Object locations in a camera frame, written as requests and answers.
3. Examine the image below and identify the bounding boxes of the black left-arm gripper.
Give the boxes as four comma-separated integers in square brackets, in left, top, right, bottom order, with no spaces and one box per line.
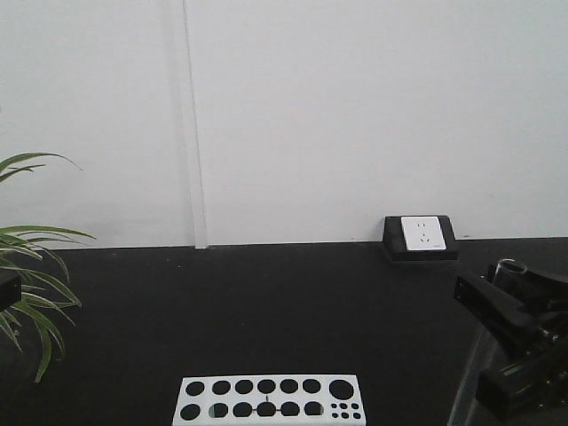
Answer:
[0,273,22,309]

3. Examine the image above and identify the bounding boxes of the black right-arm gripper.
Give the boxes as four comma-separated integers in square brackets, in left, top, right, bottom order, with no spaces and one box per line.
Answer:
[454,264,567,421]

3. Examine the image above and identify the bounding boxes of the tall clear test tube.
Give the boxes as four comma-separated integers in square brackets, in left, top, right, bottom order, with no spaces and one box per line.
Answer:
[447,258,527,425]

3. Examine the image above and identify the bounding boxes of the green potted plant leaves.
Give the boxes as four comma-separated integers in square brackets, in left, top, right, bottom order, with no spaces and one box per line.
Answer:
[0,153,98,384]

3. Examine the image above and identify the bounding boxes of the black box white power socket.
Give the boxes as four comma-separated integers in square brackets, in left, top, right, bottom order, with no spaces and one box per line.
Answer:
[383,216,459,262]

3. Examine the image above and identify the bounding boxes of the white test tube rack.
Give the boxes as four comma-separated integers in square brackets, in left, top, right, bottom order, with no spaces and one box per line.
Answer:
[171,374,367,425]

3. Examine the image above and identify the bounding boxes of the white wall cable conduit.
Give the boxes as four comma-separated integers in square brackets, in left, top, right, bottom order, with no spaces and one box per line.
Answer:
[180,0,209,249]

